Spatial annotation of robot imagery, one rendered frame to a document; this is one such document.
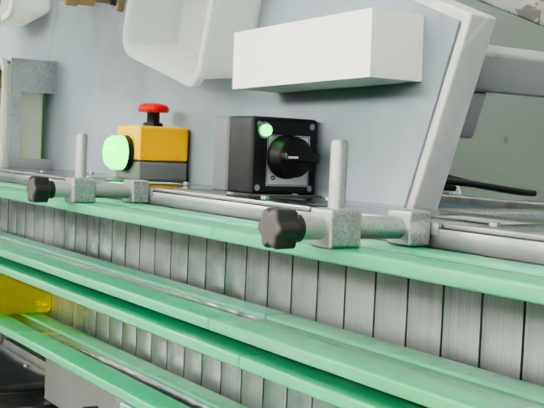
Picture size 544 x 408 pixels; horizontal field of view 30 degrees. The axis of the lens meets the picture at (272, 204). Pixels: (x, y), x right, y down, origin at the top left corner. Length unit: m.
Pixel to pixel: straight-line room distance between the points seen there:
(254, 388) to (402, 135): 0.27
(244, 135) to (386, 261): 0.42
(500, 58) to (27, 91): 0.95
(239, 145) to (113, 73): 0.53
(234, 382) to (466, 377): 0.35
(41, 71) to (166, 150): 0.51
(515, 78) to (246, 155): 0.28
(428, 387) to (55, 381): 0.84
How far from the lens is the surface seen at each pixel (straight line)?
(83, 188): 1.09
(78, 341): 1.23
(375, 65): 0.91
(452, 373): 0.68
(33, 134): 1.75
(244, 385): 0.95
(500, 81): 1.02
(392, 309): 0.77
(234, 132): 1.05
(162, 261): 1.09
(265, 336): 0.76
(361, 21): 0.93
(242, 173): 1.03
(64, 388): 1.37
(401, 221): 0.72
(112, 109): 1.54
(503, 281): 0.56
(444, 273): 0.60
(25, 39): 1.92
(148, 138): 1.28
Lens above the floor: 1.37
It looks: 33 degrees down
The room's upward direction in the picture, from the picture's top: 89 degrees counter-clockwise
